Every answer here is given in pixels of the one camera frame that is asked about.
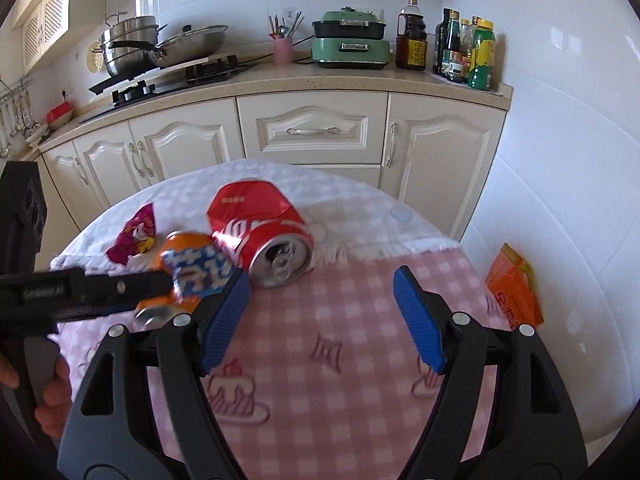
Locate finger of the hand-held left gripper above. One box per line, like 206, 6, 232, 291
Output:
82, 269, 176, 317

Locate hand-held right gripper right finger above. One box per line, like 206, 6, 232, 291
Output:
392, 265, 588, 480

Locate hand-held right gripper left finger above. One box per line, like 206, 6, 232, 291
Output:
57, 269, 252, 480

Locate purple snack wrapper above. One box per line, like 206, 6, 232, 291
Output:
106, 202, 158, 265

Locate orange soda can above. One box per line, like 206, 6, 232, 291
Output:
134, 231, 236, 333

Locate crushed red soda can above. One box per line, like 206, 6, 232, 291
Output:
206, 178, 315, 289

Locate person's left hand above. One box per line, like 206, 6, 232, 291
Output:
0, 352, 73, 438

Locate pink checked tablecloth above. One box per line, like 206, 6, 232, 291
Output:
50, 247, 516, 480

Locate orange packet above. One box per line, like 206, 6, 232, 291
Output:
486, 243, 544, 331

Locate white lace cloth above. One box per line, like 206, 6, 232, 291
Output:
50, 157, 463, 271

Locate red lidded container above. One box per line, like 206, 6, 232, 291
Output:
46, 101, 75, 128

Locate cream lower kitchen cabinets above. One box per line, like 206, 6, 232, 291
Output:
37, 91, 508, 261

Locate black gas stove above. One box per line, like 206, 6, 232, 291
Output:
89, 55, 241, 108

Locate cream round colander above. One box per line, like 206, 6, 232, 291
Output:
86, 40, 108, 76

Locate stainless steel steamer pot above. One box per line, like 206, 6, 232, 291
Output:
91, 11, 161, 77

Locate steel wok with lid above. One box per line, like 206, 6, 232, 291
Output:
109, 24, 229, 68

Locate dark sauce bottle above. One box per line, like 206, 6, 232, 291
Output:
432, 7, 453, 77
446, 10, 468, 84

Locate pink utensil holder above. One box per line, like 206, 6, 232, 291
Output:
268, 10, 306, 66

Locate green bottle with yellow cap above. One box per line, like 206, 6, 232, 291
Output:
467, 19, 497, 92

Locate large soy sauce bottle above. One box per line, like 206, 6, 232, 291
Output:
395, 0, 428, 71

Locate green electric cooker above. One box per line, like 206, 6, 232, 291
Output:
311, 6, 392, 71

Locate clear oil bottle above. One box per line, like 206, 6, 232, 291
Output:
460, 17, 477, 61

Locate wall utensil rack with ladles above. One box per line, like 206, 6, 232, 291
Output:
0, 77, 43, 158

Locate cream lattice wall cabinet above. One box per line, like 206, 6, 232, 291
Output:
12, 0, 71, 76

